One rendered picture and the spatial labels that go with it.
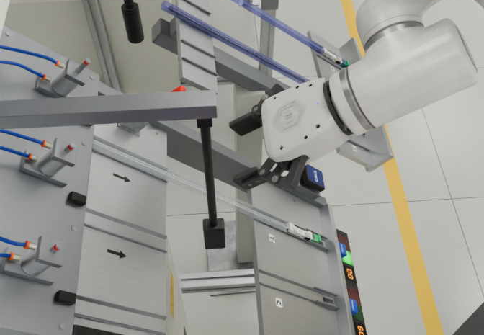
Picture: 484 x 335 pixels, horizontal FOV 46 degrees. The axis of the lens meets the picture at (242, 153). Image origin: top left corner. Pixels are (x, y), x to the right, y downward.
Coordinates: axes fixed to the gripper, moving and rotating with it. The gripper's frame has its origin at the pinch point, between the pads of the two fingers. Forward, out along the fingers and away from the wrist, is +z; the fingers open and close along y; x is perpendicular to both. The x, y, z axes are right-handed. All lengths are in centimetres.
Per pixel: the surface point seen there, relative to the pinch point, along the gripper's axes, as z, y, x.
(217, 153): 9.0, -8.0, 6.8
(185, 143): 11.3, -8.0, 1.5
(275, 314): 8.0, 16.3, 18.0
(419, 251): 11, -30, 118
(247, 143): 19.5, -29.7, 33.1
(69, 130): 8.9, 4.5, -22.1
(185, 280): 52, -12, 51
